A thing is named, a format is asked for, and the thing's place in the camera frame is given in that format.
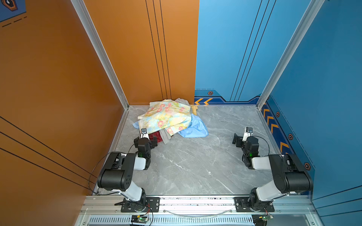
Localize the dark red cloth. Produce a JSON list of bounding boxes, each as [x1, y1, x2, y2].
[[149, 131, 163, 143]]

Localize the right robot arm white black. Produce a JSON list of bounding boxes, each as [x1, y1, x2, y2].
[[232, 132, 313, 212]]

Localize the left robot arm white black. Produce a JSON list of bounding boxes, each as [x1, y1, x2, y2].
[[97, 137, 157, 212]]

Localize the floral pastel cloth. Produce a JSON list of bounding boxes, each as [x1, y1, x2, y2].
[[138, 99, 192, 136]]

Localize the light blue cloth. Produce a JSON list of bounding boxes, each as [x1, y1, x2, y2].
[[133, 113, 209, 138]]

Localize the yellow cloth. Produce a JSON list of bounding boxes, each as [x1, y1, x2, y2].
[[191, 105, 198, 115]]

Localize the left green circuit board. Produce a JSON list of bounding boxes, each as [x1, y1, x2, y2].
[[130, 215, 150, 226]]

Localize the green circuit board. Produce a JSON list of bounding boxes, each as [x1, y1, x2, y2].
[[252, 215, 274, 226], [130, 215, 150, 226]]

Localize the right green circuit board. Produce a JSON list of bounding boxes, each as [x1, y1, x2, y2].
[[252, 215, 274, 226]]

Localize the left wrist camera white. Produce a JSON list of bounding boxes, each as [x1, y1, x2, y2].
[[140, 128, 150, 139]]

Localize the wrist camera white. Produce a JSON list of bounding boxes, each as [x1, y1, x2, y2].
[[140, 128, 150, 139], [242, 127, 253, 142]]

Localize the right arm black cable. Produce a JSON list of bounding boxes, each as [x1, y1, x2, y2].
[[252, 135, 271, 156]]

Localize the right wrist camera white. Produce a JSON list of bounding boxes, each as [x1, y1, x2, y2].
[[242, 127, 253, 142]]

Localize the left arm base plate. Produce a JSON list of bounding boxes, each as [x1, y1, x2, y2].
[[121, 196, 160, 213]]

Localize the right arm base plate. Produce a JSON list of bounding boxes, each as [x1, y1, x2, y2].
[[234, 196, 275, 212]]

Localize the front aluminium rail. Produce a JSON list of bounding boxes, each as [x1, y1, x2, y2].
[[75, 195, 323, 226]]

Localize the left aluminium corner post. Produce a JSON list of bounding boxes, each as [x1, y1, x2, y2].
[[71, 0, 129, 110]]

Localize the aluminium corner post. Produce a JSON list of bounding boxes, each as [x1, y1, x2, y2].
[[71, 0, 129, 110], [256, 0, 325, 110]]

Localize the right aluminium corner post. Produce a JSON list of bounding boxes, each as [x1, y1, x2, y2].
[[256, 0, 325, 110]]

